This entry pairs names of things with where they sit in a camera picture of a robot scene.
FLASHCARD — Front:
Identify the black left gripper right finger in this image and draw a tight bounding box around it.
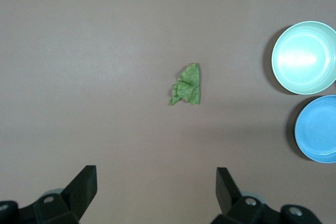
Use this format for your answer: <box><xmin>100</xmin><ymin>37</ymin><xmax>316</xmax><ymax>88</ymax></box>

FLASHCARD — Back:
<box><xmin>212</xmin><ymin>167</ymin><xmax>279</xmax><ymax>224</ymax></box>

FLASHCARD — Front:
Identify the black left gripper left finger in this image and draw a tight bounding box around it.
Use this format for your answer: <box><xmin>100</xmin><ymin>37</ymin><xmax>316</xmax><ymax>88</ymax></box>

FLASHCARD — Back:
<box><xmin>33</xmin><ymin>165</ymin><xmax>98</xmax><ymax>224</ymax></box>

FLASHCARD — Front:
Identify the green lettuce leaf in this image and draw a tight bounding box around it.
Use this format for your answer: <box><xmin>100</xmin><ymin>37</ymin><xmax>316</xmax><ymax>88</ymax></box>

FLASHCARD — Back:
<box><xmin>169</xmin><ymin>62</ymin><xmax>202</xmax><ymax>106</ymax></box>

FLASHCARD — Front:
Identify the blue round plate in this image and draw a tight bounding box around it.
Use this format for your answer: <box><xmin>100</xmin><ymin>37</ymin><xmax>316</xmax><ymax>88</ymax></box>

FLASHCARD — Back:
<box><xmin>293</xmin><ymin>94</ymin><xmax>336</xmax><ymax>164</ymax></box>

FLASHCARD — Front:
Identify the pale green round plate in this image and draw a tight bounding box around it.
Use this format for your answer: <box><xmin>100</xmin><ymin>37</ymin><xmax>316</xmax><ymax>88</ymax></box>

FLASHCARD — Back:
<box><xmin>271</xmin><ymin>20</ymin><xmax>336</xmax><ymax>95</ymax></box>

